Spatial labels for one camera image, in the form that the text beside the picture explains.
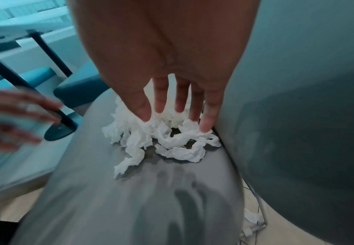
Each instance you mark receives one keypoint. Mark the pile of white tissue shreds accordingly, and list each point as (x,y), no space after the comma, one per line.
(134,138)

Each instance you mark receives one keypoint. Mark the blue sofa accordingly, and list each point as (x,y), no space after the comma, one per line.
(83,91)

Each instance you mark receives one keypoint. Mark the window with white blinds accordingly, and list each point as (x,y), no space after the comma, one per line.
(28,9)

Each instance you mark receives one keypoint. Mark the black pedestal table base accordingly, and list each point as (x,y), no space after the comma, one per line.
(59,130)

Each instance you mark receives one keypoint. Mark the white table with black leg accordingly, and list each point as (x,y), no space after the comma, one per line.
(19,31)

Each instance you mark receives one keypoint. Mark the person's left hand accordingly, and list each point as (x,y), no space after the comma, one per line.
(10,119)

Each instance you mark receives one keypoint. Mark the person's right hand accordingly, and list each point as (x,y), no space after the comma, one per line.
(165,43)

